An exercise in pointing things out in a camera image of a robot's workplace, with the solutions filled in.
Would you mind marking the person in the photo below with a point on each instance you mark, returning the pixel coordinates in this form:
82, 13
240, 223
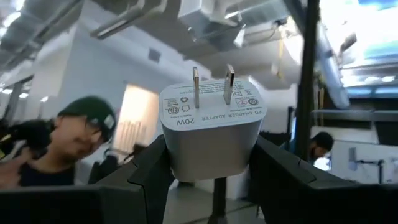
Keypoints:
321, 144
68, 137

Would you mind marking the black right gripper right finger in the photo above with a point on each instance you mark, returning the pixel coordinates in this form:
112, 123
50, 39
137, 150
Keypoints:
311, 205

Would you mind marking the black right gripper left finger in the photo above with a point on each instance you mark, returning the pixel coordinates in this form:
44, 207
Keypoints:
93, 205

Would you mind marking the white 20W charger adapter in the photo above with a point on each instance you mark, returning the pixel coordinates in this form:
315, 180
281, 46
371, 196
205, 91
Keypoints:
211, 149

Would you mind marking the black aluminium rig frame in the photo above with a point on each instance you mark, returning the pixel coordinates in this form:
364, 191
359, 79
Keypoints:
308, 77

